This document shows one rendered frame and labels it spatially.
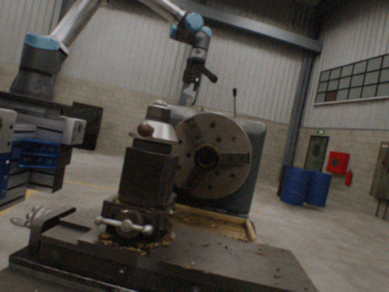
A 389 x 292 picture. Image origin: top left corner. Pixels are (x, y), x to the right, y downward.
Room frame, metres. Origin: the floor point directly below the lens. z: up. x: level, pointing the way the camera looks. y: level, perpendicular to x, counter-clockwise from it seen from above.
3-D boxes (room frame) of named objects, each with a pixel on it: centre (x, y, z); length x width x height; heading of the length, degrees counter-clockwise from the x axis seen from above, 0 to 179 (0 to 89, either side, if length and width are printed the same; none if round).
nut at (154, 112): (0.45, 0.05, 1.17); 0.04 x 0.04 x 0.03
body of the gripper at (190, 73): (1.34, 0.04, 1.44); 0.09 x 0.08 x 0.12; 84
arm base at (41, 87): (1.01, 0.59, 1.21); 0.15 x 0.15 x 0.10
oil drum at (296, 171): (7.00, -2.87, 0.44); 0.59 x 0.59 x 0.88
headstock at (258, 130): (1.46, -0.11, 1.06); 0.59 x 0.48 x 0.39; 174
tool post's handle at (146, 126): (0.39, 0.06, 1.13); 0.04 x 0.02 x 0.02; 174
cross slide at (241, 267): (0.44, -0.01, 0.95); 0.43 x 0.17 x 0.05; 84
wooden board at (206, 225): (0.79, -0.06, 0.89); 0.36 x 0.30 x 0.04; 84
